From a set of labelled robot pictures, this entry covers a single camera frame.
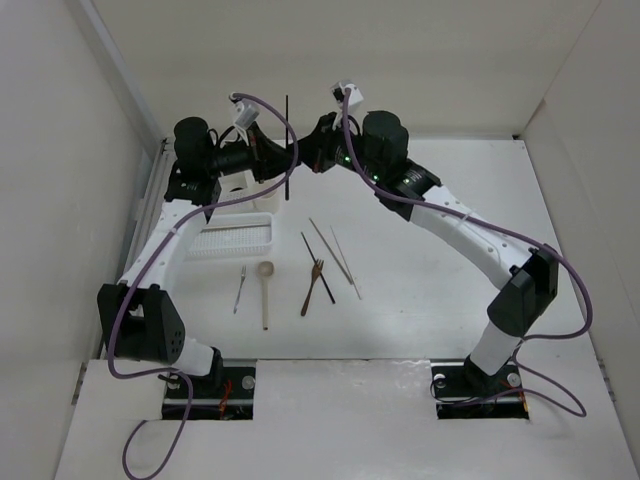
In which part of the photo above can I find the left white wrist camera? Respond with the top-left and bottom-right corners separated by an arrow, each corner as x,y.
231,99 -> 260,132

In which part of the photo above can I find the white rectangular box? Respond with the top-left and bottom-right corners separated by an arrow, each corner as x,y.
213,171 -> 255,216

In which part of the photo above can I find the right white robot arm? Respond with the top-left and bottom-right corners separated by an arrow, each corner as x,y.
298,111 -> 559,397

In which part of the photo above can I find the brown wooden fork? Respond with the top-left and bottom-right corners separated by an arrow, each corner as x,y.
300,259 -> 324,317

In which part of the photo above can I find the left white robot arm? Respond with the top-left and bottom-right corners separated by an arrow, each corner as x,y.
97,117 -> 300,397

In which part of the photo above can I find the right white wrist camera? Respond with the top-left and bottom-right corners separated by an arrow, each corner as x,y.
330,79 -> 364,114

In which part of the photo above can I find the small silver fork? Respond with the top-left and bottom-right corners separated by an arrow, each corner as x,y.
233,265 -> 247,315

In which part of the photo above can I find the beige wooden spoon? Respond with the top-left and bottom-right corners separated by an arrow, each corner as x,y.
257,261 -> 275,331

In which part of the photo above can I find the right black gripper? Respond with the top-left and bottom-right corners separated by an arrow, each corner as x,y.
285,112 -> 384,183

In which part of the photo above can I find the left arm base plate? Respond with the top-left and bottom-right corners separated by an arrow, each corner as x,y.
159,360 -> 257,421

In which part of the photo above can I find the white round cup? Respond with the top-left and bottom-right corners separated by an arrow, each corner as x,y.
253,190 -> 280,214

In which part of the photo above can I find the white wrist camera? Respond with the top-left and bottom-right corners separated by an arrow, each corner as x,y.
231,99 -> 260,132
330,79 -> 364,114

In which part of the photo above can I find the white perforated basket tray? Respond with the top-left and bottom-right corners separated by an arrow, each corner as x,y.
187,212 -> 274,260

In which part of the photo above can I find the black chopstick under fork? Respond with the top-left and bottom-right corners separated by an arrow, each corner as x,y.
301,232 -> 336,305

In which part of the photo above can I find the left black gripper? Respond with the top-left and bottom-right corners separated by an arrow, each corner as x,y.
204,122 -> 300,184

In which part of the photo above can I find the silver metal chopstick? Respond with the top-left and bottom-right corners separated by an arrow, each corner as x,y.
308,217 -> 354,285

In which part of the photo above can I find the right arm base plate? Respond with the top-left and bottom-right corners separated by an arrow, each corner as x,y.
430,359 -> 529,420

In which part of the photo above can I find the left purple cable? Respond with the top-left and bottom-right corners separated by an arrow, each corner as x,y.
106,90 -> 300,474

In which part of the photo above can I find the black chopstick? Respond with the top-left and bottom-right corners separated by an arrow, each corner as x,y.
301,232 -> 336,305
283,93 -> 292,202

